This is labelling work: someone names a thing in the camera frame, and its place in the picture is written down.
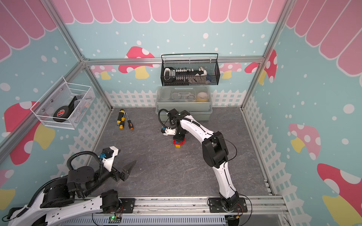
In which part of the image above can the red 2x4 lego brick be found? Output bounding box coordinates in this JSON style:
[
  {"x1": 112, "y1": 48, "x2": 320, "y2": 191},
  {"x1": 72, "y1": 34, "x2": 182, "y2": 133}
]
[{"x1": 173, "y1": 138, "x2": 186, "y2": 146}]

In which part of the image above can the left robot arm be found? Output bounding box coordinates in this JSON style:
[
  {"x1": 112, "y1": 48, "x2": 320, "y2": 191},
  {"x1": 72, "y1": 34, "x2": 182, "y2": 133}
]
[{"x1": 2, "y1": 148, "x2": 137, "y2": 226}]

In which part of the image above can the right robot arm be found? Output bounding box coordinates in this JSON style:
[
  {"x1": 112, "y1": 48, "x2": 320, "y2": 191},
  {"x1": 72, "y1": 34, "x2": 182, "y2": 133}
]
[{"x1": 157, "y1": 109, "x2": 239, "y2": 211}]

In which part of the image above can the green translucent plastic toolbox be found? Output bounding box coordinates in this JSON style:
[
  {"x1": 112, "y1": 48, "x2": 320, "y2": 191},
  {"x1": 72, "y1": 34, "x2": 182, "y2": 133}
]
[{"x1": 156, "y1": 86, "x2": 213, "y2": 121}]

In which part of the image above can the white tape roll in toolbox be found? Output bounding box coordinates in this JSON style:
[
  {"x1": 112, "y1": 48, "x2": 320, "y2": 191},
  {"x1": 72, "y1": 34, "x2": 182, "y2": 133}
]
[{"x1": 196, "y1": 92, "x2": 209, "y2": 102}]

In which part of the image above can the small green circuit board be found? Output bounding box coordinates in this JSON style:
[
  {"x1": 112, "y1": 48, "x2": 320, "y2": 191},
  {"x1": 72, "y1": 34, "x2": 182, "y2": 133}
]
[{"x1": 108, "y1": 216, "x2": 122, "y2": 224}]

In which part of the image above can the orange black small screwdriver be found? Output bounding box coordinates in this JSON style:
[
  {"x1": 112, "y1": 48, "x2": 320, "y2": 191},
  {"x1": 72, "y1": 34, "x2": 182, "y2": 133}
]
[{"x1": 125, "y1": 112, "x2": 134, "y2": 131}]

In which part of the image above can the yellow black ratchet screwdriver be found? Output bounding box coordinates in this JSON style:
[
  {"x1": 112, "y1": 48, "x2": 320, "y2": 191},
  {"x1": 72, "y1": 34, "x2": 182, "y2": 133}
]
[{"x1": 117, "y1": 109, "x2": 125, "y2": 129}]

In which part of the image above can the socket bit set holder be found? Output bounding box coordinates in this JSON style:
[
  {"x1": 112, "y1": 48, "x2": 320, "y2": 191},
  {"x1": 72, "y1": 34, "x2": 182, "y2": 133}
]
[{"x1": 161, "y1": 67, "x2": 207, "y2": 84}]

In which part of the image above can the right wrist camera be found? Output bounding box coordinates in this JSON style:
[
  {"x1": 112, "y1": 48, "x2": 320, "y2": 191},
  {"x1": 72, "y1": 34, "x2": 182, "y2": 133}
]
[{"x1": 161, "y1": 127, "x2": 176, "y2": 136}]

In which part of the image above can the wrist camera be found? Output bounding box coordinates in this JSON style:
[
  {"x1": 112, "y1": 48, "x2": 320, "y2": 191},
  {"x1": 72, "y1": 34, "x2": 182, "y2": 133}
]
[
  {"x1": 99, "y1": 146, "x2": 119, "y2": 172},
  {"x1": 161, "y1": 127, "x2": 176, "y2": 136}
]

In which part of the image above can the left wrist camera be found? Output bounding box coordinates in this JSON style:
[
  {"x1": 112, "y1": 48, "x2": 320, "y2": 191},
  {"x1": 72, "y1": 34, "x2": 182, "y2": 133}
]
[{"x1": 99, "y1": 146, "x2": 119, "y2": 172}]

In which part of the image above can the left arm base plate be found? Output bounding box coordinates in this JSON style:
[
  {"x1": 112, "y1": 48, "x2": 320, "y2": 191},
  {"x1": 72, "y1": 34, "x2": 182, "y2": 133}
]
[{"x1": 115, "y1": 198, "x2": 136, "y2": 215}]

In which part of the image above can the black wire mesh basket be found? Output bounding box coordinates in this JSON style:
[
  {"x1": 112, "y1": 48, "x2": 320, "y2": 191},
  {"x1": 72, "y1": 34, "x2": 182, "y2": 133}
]
[{"x1": 160, "y1": 53, "x2": 220, "y2": 86}]

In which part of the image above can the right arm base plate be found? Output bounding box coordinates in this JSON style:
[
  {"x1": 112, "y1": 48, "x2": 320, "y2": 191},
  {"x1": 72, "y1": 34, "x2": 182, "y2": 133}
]
[{"x1": 207, "y1": 197, "x2": 248, "y2": 213}]

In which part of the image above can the clear wall-mounted bin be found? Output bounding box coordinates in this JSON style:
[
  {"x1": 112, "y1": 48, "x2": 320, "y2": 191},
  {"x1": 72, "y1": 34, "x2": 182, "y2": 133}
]
[{"x1": 30, "y1": 77, "x2": 95, "y2": 130}]

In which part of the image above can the aluminium front rail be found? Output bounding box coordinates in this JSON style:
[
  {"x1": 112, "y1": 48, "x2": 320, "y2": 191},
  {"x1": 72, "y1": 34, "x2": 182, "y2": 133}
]
[{"x1": 123, "y1": 195, "x2": 290, "y2": 217}]

